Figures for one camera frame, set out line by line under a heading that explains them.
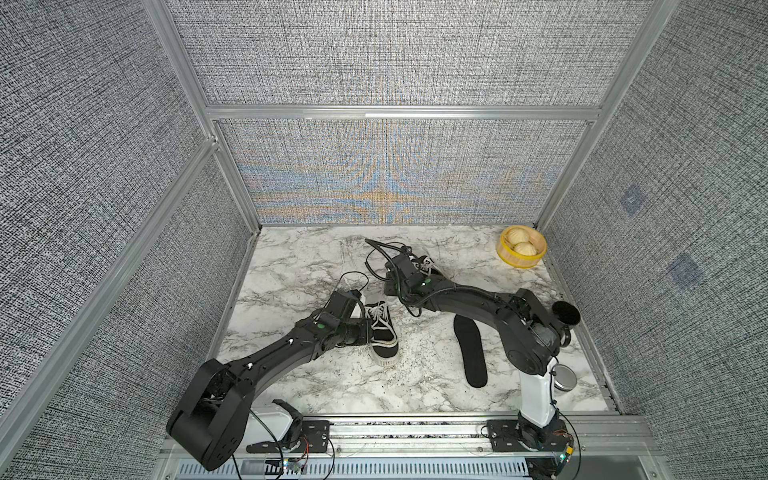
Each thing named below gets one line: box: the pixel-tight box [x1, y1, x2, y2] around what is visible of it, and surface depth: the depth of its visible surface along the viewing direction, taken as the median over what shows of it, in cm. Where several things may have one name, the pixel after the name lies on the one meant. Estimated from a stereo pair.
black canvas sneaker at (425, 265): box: [408, 255, 442, 277], surface depth 101 cm
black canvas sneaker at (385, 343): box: [365, 300, 399, 366], surface depth 85 cm
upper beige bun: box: [508, 228, 530, 245], surface depth 112 cm
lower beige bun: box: [514, 242, 537, 256], surface depth 107 cm
